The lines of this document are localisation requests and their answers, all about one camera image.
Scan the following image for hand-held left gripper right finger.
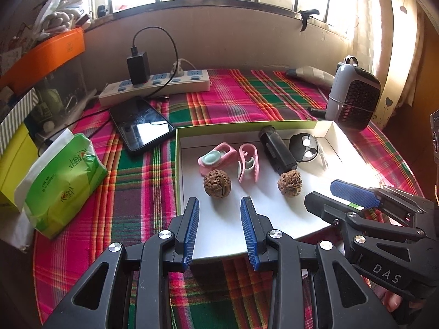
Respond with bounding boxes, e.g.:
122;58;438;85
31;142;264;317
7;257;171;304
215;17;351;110
240;196;400;329

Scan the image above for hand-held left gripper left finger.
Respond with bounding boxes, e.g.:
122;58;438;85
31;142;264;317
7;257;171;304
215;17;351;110
41;197;200;329

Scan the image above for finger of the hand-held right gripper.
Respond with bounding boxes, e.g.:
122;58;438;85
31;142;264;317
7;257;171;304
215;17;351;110
330;179;438;234
305;192;433;264

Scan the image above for green white cardboard box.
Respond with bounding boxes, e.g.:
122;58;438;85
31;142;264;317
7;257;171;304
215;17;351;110
175;120;378;261

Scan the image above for brown walnut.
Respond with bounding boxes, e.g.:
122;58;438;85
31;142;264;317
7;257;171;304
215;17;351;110
203;169;233;198
277;169;303;196

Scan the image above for black round magnet disc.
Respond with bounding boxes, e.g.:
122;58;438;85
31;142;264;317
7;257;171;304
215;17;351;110
289;133;320;162

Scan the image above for pink hook clip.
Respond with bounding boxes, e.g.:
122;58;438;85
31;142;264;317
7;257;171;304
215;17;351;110
238;143;262;183

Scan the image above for black rectangular device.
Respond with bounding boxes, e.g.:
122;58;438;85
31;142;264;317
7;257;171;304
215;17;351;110
258;126;298;176

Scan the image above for pink lens clip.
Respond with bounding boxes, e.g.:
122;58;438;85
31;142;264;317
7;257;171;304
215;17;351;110
198;142;237;175

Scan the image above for person's right hand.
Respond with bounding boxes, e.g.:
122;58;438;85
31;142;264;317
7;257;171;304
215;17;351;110
373;277;403;312

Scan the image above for plaid tablecloth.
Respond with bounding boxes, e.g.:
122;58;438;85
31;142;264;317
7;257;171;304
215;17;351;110
32;69;424;329

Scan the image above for small white heater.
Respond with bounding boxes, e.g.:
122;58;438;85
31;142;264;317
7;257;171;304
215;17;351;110
325;56;382;132

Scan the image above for black smartphone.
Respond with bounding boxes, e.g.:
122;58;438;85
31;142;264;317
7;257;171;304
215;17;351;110
109;98;175;152

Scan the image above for green tissue pack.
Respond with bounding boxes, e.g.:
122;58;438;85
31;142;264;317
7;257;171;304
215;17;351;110
15;129;108;240

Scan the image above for white power strip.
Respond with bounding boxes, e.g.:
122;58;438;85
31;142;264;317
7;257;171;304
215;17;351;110
99;69;211;107

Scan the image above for heart pattern curtain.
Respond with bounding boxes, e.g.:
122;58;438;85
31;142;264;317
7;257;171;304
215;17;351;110
353;0;433;127

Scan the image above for white plug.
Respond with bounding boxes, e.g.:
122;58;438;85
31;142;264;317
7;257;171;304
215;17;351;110
170;58;194;78

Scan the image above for black charger adapter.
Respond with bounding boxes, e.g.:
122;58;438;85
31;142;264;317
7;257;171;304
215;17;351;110
127;51;151;86

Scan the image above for black window clip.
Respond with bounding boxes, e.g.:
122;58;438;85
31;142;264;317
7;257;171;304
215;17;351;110
299;8;321;32

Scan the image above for yellow box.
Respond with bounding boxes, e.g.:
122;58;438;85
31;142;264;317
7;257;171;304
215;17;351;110
0;123;40;211

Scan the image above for clear glass tank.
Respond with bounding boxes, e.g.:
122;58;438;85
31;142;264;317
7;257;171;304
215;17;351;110
34;55;88;124

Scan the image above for striped white box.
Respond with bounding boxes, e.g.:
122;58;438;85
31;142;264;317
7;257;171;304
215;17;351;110
0;87;38;151

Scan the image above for white plastic bags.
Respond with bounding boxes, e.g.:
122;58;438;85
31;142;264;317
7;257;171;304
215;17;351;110
32;0;93;38

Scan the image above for black charger cable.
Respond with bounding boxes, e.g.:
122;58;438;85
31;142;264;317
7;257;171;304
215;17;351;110
132;25;179;103

